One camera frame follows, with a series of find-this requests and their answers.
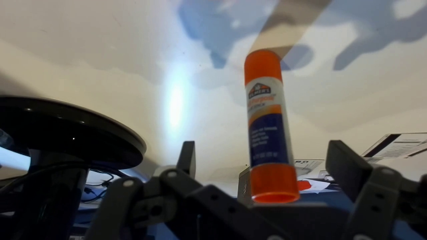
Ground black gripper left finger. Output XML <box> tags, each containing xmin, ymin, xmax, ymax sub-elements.
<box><xmin>84</xmin><ymin>141</ymin><xmax>197</xmax><ymax>240</ymax></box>

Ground black computer monitor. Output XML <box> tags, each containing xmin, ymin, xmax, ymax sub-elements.
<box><xmin>0</xmin><ymin>97</ymin><xmax>148</xmax><ymax>240</ymax></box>

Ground black desk cables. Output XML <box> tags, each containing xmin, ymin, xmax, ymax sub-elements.
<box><xmin>78</xmin><ymin>173</ymin><xmax>117</xmax><ymax>203</ymax></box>

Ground orange capped glue stick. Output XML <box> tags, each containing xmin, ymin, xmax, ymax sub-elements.
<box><xmin>242</xmin><ymin>49</ymin><xmax>300</xmax><ymax>206</ymax></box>

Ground red and white eraser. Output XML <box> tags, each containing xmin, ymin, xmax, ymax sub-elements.
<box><xmin>296</xmin><ymin>178</ymin><xmax>330</xmax><ymax>195</ymax></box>

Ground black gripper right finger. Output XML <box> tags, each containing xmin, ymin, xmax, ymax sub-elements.
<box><xmin>325</xmin><ymin>139</ymin><xmax>427</xmax><ymax>240</ymax></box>

